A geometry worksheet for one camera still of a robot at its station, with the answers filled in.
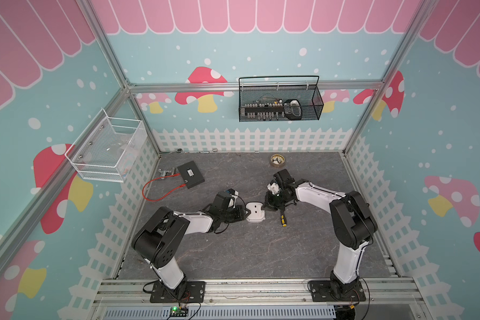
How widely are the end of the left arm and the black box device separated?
1.11 feet

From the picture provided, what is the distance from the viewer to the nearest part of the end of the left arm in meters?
0.79

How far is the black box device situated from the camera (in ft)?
3.53
